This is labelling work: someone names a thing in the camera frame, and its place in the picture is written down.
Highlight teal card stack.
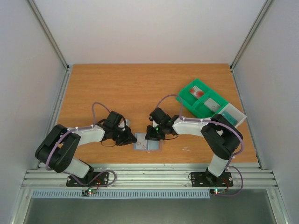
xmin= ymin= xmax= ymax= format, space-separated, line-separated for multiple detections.
xmin=221 ymin=111 xmax=238 ymax=126

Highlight red circle card stack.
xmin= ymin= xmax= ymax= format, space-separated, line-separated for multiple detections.
xmin=189 ymin=86 xmax=205 ymax=99

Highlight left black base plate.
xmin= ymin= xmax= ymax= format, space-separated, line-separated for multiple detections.
xmin=66 ymin=172 xmax=109 ymax=187

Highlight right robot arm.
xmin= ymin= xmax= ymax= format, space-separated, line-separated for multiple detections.
xmin=145 ymin=107 xmax=244 ymax=186

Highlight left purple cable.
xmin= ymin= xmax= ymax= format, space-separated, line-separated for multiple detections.
xmin=45 ymin=102 xmax=117 ymax=187

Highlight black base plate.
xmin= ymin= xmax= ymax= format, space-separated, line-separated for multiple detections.
xmin=188 ymin=172 xmax=234 ymax=187
xmin=66 ymin=172 xmax=109 ymax=187

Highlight aluminium frame post left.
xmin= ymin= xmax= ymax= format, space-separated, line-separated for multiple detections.
xmin=25 ymin=0 xmax=71 ymax=70

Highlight pink leather card holder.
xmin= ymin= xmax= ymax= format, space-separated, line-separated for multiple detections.
xmin=133 ymin=133 xmax=162 ymax=152

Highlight aluminium front rail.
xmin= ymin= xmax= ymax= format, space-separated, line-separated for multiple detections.
xmin=21 ymin=163 xmax=278 ymax=189

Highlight aluminium frame post right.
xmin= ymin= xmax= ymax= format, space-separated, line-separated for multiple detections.
xmin=229 ymin=0 xmax=275 ymax=70

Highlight white bin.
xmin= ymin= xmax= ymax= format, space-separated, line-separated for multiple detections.
xmin=216 ymin=103 xmax=247 ymax=128

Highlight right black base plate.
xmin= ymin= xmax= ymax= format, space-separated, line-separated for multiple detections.
xmin=188 ymin=172 xmax=234 ymax=187

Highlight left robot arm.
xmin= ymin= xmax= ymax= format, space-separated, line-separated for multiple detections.
xmin=35 ymin=111 xmax=137 ymax=186

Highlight grey slotted cable duct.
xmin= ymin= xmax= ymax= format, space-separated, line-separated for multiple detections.
xmin=32 ymin=189 xmax=210 ymax=199

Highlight small green bin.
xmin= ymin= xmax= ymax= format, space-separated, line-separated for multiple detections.
xmin=191 ymin=90 xmax=228 ymax=118

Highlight large green bin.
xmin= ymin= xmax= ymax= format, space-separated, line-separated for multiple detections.
xmin=178 ymin=79 xmax=212 ymax=118

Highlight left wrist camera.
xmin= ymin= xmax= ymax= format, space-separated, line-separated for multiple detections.
xmin=118 ymin=119 xmax=130 ymax=129

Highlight white card red drawings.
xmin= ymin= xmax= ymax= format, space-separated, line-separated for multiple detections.
xmin=134 ymin=137 xmax=147 ymax=150

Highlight aluminium frame post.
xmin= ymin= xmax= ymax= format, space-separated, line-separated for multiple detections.
xmin=229 ymin=0 xmax=275 ymax=70
xmin=25 ymin=0 xmax=71 ymax=70

